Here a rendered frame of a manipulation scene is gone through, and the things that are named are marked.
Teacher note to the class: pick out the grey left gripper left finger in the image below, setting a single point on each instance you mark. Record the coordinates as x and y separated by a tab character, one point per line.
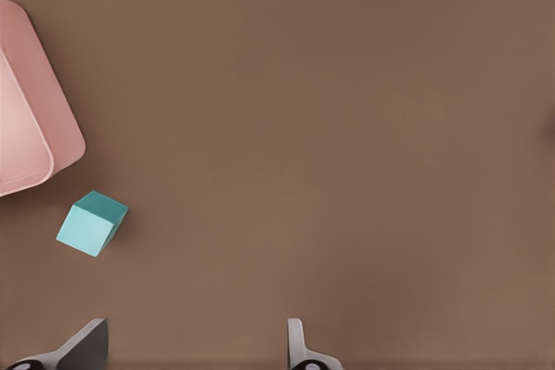
82	346

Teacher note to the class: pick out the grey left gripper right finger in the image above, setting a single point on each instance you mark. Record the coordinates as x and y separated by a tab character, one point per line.
298	346

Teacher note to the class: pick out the light blue cube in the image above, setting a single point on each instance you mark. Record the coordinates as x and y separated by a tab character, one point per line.
90	226

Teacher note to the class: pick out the pink box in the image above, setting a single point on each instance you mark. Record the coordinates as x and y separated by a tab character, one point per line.
30	105

